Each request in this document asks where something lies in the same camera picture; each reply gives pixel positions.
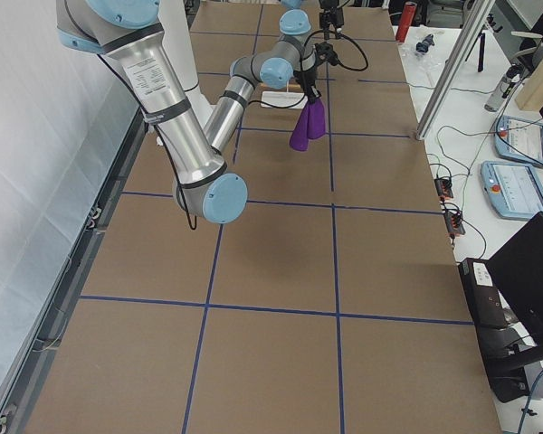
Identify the near blue teach pendant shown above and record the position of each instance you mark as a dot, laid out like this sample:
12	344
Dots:
513	189

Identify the purple towel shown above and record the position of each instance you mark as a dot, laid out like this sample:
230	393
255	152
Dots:
311	125

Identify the black laptop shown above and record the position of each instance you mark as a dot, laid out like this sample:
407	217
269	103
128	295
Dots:
516	269

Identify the red cylinder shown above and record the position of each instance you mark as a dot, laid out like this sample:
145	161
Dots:
406	19

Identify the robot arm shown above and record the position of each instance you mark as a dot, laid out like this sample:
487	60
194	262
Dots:
130	33
296	4

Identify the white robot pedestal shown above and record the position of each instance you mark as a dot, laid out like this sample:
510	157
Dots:
178	47

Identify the far blue teach pendant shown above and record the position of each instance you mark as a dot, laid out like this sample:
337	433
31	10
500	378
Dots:
519	140

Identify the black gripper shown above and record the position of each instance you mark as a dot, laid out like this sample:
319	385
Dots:
338	18
309	78

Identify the black box device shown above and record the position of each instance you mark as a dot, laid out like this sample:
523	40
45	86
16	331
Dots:
483	298

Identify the aluminium frame post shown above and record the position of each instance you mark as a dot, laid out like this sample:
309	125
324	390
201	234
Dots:
462	46

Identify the blue teach pendant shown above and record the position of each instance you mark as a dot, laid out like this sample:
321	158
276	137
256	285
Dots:
519	140
513	189

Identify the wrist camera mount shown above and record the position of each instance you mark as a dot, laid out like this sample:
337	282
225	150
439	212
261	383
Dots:
325	53

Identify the white towel rack base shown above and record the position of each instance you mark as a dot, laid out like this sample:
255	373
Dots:
272	99

